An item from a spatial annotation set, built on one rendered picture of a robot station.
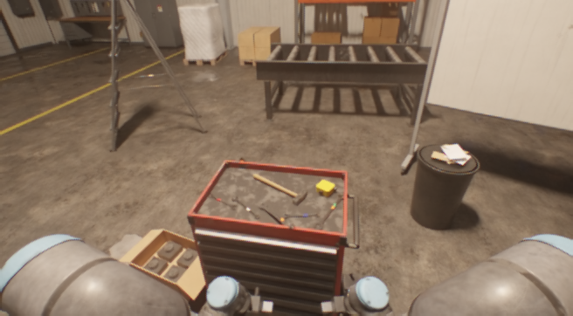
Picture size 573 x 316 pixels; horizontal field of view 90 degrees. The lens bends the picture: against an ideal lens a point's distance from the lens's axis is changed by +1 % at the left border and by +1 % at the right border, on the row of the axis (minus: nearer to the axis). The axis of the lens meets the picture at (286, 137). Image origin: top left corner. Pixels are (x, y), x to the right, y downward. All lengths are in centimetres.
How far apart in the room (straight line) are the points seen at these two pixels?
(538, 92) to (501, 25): 63
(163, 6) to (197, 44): 248
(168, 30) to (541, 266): 980
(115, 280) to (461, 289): 45
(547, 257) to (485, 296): 11
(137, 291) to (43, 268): 13
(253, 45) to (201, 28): 130
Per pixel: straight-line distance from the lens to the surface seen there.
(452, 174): 243
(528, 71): 309
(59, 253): 54
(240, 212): 146
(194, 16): 762
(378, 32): 790
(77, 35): 1178
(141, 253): 241
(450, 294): 49
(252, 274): 160
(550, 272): 52
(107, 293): 47
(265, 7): 921
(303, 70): 407
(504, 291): 48
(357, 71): 408
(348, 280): 117
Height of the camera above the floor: 190
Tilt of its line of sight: 29 degrees down
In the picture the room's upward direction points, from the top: 1 degrees counter-clockwise
